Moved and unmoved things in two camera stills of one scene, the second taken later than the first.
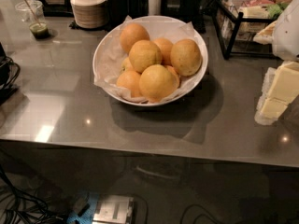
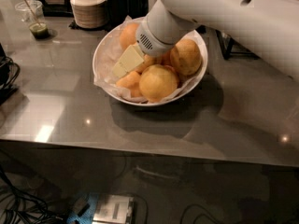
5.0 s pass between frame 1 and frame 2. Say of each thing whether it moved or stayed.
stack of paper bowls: stayed
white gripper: moved
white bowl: stayed
